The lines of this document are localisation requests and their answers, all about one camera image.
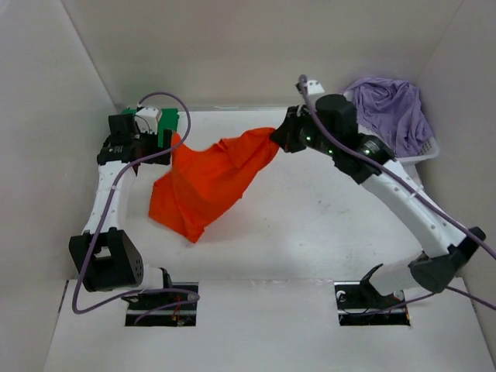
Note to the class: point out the orange t shirt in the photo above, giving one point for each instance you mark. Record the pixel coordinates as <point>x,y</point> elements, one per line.
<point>202,185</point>

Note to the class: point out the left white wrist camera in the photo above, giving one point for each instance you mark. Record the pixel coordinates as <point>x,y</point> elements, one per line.
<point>147,120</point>

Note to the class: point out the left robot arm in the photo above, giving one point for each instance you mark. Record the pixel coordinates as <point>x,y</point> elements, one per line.
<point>103,254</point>

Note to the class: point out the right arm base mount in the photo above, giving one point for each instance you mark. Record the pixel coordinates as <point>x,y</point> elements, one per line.
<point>360,304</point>

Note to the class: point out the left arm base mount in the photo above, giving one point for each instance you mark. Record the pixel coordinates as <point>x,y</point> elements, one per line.
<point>173,309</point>

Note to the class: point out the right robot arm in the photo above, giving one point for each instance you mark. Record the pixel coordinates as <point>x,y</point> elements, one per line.
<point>372,165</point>

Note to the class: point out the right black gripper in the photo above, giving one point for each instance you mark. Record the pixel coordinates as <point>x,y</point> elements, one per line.
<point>286,135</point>

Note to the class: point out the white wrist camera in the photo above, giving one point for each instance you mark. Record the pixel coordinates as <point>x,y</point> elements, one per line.
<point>147,120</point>
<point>314,87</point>

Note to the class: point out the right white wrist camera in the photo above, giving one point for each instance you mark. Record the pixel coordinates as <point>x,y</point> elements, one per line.
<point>314,87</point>

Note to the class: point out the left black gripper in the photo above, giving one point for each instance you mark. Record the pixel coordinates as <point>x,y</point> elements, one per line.
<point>154,139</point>

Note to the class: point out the green t shirt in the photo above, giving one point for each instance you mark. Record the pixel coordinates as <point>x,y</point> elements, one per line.
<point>169,119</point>

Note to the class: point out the white plastic laundry basket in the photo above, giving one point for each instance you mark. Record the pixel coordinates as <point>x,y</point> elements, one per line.
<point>430,148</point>

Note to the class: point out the lavender t shirt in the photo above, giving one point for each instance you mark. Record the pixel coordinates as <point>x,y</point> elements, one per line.
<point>392,109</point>

